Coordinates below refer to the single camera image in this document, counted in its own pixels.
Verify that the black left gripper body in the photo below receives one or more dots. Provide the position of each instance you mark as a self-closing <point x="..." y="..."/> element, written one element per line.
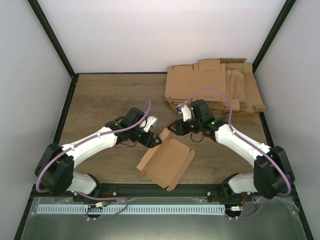
<point x="146" y="141"/>

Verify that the cardboard box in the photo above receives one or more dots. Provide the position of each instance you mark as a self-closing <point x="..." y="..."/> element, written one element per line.
<point x="166" y="163"/>

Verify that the stack of flat cardboard blanks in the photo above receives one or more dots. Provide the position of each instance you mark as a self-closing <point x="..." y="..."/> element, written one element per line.
<point x="226" y="84"/>

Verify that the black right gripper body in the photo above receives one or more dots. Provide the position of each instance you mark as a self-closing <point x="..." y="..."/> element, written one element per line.
<point x="189" y="130"/>

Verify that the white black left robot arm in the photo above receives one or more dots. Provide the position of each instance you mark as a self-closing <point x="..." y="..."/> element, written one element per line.
<point x="56" y="169"/>

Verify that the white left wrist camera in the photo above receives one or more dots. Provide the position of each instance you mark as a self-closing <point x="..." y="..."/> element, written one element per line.
<point x="150" y="121"/>

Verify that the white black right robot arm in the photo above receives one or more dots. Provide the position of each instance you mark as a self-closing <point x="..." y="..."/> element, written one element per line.
<point x="272" y="173"/>

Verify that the grey metal front plate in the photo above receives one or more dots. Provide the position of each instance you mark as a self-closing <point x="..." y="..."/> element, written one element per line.
<point x="276" y="219"/>

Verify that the light blue slotted cable duct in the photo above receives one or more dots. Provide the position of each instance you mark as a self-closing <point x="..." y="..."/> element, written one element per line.
<point x="137" y="209"/>

